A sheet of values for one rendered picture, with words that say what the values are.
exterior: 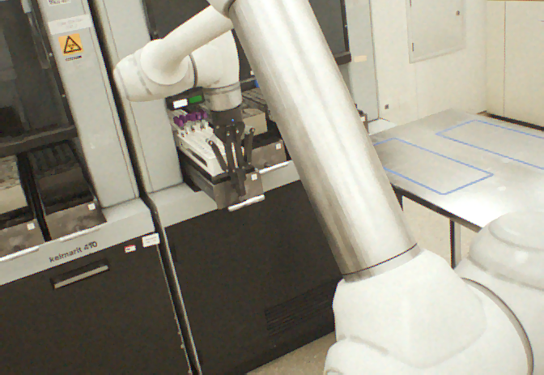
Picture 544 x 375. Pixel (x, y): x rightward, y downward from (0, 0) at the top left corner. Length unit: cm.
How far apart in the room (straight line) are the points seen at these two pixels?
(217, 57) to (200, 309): 81
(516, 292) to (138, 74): 84
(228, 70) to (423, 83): 237
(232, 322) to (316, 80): 126
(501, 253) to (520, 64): 300
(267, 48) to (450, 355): 41
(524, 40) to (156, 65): 278
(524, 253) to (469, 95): 313
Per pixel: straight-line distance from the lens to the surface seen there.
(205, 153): 149
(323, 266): 189
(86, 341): 169
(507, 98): 382
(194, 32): 109
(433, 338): 65
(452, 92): 373
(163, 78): 119
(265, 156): 163
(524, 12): 363
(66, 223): 152
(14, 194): 156
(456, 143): 146
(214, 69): 128
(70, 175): 156
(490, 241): 76
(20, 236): 152
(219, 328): 181
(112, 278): 161
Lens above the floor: 136
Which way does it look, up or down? 23 degrees down
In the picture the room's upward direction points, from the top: 9 degrees counter-clockwise
